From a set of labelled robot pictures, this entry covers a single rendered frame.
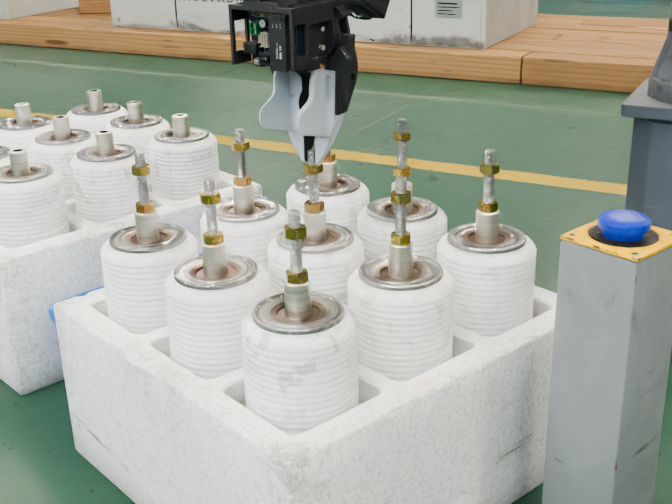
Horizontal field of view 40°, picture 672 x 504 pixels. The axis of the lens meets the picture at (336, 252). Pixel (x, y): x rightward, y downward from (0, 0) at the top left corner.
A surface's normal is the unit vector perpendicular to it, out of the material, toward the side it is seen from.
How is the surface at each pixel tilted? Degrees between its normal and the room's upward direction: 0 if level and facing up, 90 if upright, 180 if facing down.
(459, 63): 90
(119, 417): 90
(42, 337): 90
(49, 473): 0
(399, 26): 90
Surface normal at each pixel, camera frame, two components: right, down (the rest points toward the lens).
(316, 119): 0.80, 0.22
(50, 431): -0.03, -0.93
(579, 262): -0.75, 0.27
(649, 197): -0.47, 0.34
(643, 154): -0.95, 0.14
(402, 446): 0.66, 0.27
